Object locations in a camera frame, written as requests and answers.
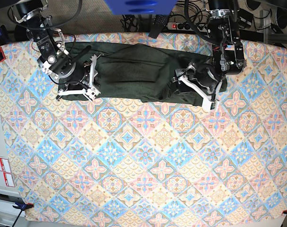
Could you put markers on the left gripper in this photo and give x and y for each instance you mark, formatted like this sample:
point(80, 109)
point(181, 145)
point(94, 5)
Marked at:
point(202, 79)

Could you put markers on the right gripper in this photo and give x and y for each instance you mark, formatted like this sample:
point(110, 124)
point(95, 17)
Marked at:
point(81, 75)

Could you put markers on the dark green long-sleeve shirt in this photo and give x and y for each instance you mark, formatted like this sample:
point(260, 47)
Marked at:
point(138, 71)

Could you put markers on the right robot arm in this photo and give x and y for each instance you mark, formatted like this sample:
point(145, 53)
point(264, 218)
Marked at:
point(49, 40)

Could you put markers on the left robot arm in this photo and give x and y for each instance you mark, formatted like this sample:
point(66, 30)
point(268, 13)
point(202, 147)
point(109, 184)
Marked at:
point(222, 31)

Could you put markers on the blue plastic box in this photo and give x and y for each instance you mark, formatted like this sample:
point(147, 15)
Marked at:
point(134, 7)

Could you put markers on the patterned colourful tablecloth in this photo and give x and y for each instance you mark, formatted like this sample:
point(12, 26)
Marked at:
point(120, 162)

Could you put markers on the black remote control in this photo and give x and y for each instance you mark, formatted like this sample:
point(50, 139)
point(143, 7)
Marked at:
point(159, 23)

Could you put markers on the white power strip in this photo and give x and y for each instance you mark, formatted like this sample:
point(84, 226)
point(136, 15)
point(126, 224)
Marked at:
point(179, 26)

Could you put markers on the red white stickers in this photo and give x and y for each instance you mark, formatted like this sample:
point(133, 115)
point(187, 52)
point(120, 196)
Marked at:
point(6, 173)

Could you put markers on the blue clamp orange tip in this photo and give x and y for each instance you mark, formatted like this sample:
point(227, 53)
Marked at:
point(23, 206)

